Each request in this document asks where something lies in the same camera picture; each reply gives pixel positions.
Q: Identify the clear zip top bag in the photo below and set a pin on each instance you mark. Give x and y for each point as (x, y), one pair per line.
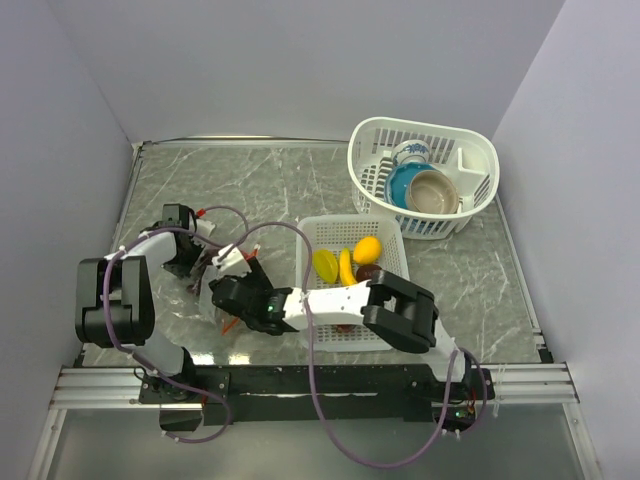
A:
(202, 274)

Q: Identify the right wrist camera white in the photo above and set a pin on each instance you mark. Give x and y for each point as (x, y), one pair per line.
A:
(230, 261)

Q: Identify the white oval dish rack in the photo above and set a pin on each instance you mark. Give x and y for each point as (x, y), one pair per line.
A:
(467, 158)

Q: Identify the yellow fake banana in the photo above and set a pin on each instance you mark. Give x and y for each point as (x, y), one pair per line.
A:
(346, 275)

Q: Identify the blue white porcelain cup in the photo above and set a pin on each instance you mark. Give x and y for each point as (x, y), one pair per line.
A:
(411, 151)

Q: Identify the dark red fake plum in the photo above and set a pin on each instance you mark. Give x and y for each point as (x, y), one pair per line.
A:
(365, 272)

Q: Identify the white perforated rectangular basket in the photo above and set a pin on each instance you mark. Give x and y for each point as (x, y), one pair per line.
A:
(337, 232)

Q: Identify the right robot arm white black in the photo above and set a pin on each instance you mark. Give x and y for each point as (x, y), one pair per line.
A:
(399, 312)

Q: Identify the beige bowl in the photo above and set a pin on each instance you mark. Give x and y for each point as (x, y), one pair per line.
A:
(431, 192)

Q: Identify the yellow fake lemon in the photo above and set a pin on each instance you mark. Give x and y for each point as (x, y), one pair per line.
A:
(367, 251)

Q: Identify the red fake apple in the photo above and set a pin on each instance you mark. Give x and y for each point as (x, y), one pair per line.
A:
(344, 328)

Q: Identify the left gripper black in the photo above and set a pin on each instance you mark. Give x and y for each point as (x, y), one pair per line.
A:
(184, 270)

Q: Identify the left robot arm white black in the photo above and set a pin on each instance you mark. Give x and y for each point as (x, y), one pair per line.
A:
(125, 305)

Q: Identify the aluminium frame rail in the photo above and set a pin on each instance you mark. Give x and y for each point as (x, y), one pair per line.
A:
(118, 388)

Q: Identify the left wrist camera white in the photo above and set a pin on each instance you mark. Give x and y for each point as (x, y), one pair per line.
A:
(205, 228)

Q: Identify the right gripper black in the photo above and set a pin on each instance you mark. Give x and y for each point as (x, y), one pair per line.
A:
(257, 275)

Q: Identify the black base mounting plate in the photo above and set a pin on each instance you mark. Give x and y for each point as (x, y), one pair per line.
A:
(253, 393)

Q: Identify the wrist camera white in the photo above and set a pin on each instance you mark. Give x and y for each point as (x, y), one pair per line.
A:
(205, 228)
(230, 261)

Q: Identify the teal bowl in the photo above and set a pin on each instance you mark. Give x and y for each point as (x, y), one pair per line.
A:
(398, 181)

